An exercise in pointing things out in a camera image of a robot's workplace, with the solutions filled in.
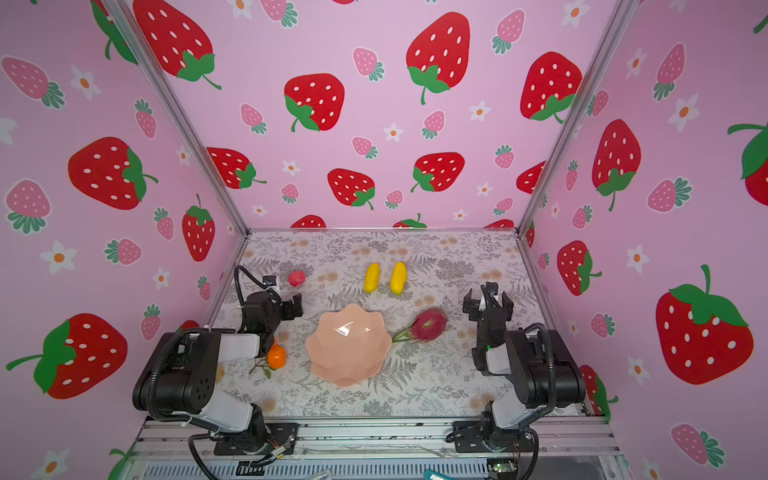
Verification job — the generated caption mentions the yellow mango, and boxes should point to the yellow mango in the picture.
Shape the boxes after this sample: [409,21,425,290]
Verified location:
[390,262,408,295]
[364,263,381,294]

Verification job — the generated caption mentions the red apple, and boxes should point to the red apple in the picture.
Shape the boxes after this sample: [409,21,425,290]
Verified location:
[288,270,306,287]

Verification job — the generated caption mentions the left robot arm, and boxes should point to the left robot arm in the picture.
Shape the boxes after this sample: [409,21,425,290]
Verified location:
[132,265,303,459]

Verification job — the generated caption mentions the pink faceted fruit bowl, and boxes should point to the pink faceted fruit bowl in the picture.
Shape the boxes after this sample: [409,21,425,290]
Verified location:
[305,304,392,388]

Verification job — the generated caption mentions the orange tangerines with leaves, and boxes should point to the orange tangerines with leaves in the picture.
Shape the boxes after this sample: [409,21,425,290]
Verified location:
[250,342,287,379]

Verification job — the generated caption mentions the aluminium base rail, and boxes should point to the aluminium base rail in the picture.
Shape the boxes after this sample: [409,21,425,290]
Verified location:
[116,416,632,479]

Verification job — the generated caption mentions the pink dragon fruit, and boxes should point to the pink dragon fruit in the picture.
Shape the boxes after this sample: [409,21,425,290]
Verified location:
[392,308,447,343]

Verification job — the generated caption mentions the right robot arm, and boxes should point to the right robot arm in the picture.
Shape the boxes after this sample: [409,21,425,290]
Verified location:
[446,282,587,452]

